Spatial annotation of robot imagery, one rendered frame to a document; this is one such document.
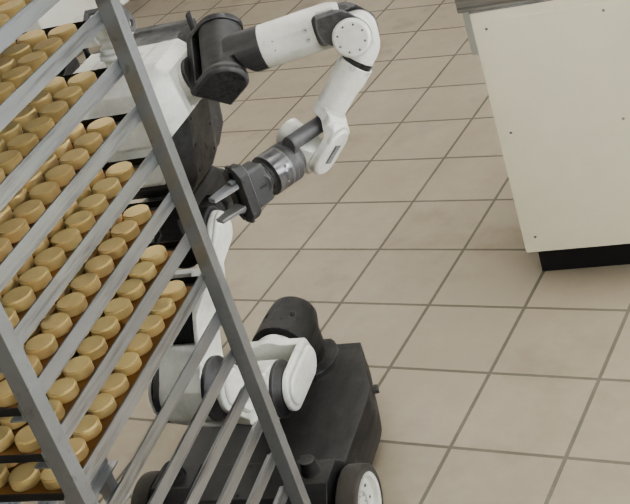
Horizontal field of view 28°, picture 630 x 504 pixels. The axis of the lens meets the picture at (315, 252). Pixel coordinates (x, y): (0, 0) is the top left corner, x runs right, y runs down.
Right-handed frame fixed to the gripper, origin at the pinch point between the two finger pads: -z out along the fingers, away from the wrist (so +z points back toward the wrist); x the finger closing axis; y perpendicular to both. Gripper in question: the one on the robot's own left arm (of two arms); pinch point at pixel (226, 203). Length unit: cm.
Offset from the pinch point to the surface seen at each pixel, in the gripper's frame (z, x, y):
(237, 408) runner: -19.5, -34.3, 8.9
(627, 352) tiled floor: 89, -95, 15
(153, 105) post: -12.1, 29.0, 8.2
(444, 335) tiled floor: 75, -95, -37
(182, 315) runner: -24.4, -7.5, 11.8
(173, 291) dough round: -20.5, -6.5, 4.6
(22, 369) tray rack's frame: -65, 18, 39
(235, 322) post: -12.6, -18.1, 8.4
